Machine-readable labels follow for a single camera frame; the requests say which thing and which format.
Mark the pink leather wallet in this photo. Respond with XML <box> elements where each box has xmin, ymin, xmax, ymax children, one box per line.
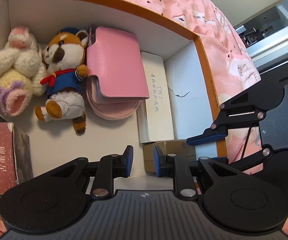
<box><xmin>85</xmin><ymin>26</ymin><xmax>150</xmax><ymax>120</ymax></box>

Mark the cream crochet bunny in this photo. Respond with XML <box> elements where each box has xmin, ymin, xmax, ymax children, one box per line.
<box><xmin>0</xmin><ymin>25</ymin><xmax>47</xmax><ymax>117</ymax></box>

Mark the white glasses case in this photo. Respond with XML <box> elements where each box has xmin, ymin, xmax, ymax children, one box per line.
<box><xmin>137</xmin><ymin>51</ymin><xmax>175</xmax><ymax>143</ymax></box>

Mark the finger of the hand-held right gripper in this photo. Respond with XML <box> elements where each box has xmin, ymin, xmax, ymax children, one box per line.
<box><xmin>210</xmin><ymin>147</ymin><xmax>272</xmax><ymax>173</ymax></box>
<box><xmin>186</xmin><ymin>90</ymin><xmax>267</xmax><ymax>146</ymax></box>

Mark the orange cardboard box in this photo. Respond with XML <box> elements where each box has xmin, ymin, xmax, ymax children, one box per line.
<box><xmin>0</xmin><ymin>0</ymin><xmax>228</xmax><ymax>220</ymax></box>

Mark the pink printed blanket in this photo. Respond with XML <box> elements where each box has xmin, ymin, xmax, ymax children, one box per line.
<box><xmin>0</xmin><ymin>0</ymin><xmax>263</xmax><ymax>240</ymax></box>

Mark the illustrated card box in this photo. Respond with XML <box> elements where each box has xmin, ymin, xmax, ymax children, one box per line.
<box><xmin>0</xmin><ymin>111</ymin><xmax>34</xmax><ymax>195</ymax></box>

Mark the red panda plush toy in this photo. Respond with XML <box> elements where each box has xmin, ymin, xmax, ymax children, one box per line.
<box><xmin>35</xmin><ymin>28</ymin><xmax>89</xmax><ymax>136</ymax></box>

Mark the small brown cardboard box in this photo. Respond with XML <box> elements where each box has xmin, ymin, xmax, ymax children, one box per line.
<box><xmin>143</xmin><ymin>140</ymin><xmax>197</xmax><ymax>173</ymax></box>

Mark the thin black cable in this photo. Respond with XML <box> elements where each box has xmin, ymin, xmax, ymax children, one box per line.
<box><xmin>241</xmin><ymin>126</ymin><xmax>255</xmax><ymax>156</ymax></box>

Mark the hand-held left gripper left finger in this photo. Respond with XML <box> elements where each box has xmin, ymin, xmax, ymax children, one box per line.
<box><xmin>49</xmin><ymin>145</ymin><xmax>134</xmax><ymax>197</ymax></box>

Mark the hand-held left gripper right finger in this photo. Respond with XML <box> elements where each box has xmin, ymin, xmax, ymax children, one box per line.
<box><xmin>153</xmin><ymin>145</ymin><xmax>242</xmax><ymax>197</ymax></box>

